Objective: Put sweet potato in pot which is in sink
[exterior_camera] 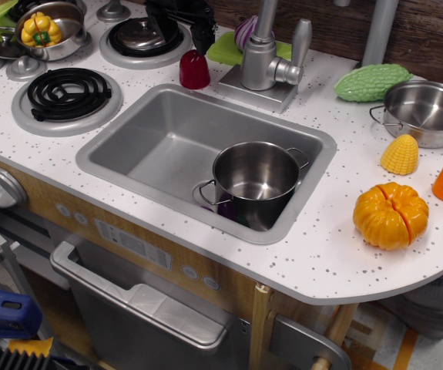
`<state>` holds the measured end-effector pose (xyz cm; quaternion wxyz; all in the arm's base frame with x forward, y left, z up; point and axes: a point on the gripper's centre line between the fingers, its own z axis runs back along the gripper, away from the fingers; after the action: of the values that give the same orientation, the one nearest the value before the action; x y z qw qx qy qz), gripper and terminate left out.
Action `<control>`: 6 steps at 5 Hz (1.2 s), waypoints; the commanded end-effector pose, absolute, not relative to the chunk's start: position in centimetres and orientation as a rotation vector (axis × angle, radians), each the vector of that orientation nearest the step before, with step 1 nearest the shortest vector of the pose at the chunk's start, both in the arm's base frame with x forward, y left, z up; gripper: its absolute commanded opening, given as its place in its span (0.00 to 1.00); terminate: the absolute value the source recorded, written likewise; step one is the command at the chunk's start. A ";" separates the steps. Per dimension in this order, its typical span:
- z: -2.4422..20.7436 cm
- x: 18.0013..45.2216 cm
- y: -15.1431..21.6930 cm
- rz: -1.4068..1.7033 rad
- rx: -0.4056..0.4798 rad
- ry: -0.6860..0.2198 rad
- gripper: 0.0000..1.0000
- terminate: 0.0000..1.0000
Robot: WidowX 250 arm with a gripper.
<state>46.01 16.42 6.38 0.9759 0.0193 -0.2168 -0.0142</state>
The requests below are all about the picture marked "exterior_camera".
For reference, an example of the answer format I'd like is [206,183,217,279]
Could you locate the green sponge mat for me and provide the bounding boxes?
[207,32,292,66]

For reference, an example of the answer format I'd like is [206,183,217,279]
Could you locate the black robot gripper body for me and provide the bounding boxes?
[144,1,216,40]

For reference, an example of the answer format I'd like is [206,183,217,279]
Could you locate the orange toy pumpkin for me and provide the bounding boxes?
[353,182,429,251]

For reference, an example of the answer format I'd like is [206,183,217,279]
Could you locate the black front stove burner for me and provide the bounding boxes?
[26,68,113,122]

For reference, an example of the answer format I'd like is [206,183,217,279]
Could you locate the yellow toy bell pepper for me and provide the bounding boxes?
[20,12,62,48]

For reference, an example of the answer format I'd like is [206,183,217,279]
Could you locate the silver oven knob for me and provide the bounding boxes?
[0,168,28,209]

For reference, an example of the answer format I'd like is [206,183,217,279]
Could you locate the grey vertical pole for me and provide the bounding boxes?
[361,0,399,66]

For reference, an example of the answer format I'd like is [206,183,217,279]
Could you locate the steel pot in sink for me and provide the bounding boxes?
[198,141,310,231]

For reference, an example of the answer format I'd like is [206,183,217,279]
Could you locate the purple toy onion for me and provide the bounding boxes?
[234,15,258,52]

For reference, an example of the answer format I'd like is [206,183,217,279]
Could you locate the silver toy faucet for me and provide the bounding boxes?
[217,1,297,113]

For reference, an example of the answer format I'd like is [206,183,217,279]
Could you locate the grey rear stove knob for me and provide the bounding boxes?
[96,0,131,23]

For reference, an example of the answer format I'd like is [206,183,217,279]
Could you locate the silver faucet handle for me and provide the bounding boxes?
[267,19,312,86]

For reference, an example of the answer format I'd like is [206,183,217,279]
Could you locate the green toy bitter gourd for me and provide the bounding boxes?
[334,64,413,103]

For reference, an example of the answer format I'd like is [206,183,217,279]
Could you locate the grey stove knob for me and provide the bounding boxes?
[96,0,131,23]
[6,55,47,82]

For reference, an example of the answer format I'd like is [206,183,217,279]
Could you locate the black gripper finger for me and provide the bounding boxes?
[190,23,216,56]

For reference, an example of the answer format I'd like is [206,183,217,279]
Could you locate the steel pot on stove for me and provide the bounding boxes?
[15,2,86,61]

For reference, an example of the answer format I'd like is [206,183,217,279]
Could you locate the steel pot on counter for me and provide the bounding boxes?
[369,80,443,149]

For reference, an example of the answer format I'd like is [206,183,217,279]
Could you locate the grey plastic sink basin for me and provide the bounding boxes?
[76,84,337,244]

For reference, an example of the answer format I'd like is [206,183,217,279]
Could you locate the grey dishwasher door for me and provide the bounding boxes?
[50,242,250,369]

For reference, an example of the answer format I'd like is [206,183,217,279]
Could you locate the yellow toy corn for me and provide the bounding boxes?
[380,134,419,175]

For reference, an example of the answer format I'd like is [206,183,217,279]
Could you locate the red toy sweet potato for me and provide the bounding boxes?
[180,49,210,89]

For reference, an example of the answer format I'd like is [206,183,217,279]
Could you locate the blue clamp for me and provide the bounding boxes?
[0,290,43,339]

